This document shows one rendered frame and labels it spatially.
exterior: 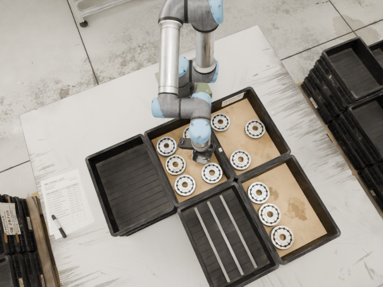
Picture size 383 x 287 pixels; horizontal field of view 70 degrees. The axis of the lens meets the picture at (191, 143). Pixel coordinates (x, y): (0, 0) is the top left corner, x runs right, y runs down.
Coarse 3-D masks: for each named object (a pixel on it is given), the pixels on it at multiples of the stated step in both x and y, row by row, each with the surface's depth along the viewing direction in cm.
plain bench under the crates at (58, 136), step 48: (240, 48) 175; (96, 96) 167; (144, 96) 166; (288, 96) 163; (48, 144) 158; (96, 144) 157; (288, 144) 154; (336, 192) 145; (96, 240) 140; (144, 240) 140; (336, 240) 137
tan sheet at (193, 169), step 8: (184, 128) 145; (160, 136) 143; (168, 136) 143; (176, 136) 143; (176, 152) 140; (184, 152) 140; (160, 160) 139; (192, 160) 139; (216, 160) 139; (192, 168) 138; (200, 168) 137; (168, 176) 137; (192, 176) 136; (200, 176) 136; (224, 176) 136; (184, 184) 135; (200, 184) 135; (208, 184) 135; (216, 184) 135; (176, 192) 134; (200, 192) 134
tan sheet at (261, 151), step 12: (228, 108) 148; (240, 108) 147; (252, 108) 147; (240, 120) 145; (228, 132) 143; (240, 132) 143; (228, 144) 141; (240, 144) 141; (252, 144) 141; (264, 144) 140; (228, 156) 139; (252, 156) 139; (264, 156) 138; (276, 156) 138; (252, 168) 137
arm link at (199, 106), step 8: (192, 96) 103; (200, 96) 100; (208, 96) 101; (184, 104) 99; (192, 104) 99; (200, 104) 99; (208, 104) 100; (184, 112) 100; (192, 112) 99; (200, 112) 98; (208, 112) 99
